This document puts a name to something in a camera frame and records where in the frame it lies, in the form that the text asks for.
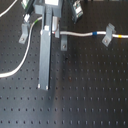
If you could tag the long grey gripper finger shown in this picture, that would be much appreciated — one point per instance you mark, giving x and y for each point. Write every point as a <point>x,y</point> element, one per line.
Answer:
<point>45,49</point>

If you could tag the grey gripper block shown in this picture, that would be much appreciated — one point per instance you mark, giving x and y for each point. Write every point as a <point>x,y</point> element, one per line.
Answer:
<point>42,6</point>

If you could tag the green-labelled module top right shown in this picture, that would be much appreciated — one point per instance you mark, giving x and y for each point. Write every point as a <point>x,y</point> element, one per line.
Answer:
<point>77,10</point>

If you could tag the green-labelled module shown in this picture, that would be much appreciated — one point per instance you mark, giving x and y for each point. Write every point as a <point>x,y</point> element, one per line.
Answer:
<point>77,10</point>
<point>26,4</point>

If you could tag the green-labelled module top left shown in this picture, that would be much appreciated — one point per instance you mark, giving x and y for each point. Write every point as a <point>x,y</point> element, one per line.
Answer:
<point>26,4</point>

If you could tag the grey middle cable clip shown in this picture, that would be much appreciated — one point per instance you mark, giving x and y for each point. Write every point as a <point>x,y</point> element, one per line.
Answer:
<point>64,43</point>

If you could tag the grey cable clip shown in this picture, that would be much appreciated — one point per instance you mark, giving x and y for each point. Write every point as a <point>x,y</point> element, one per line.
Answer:
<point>64,43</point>
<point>110,30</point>
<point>25,31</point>

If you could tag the grey left cable clip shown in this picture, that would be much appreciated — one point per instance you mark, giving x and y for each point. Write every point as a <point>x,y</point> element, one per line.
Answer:
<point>25,31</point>

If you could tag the grey right cable clip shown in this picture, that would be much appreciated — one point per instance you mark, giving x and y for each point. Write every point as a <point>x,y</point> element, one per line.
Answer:
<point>110,30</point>

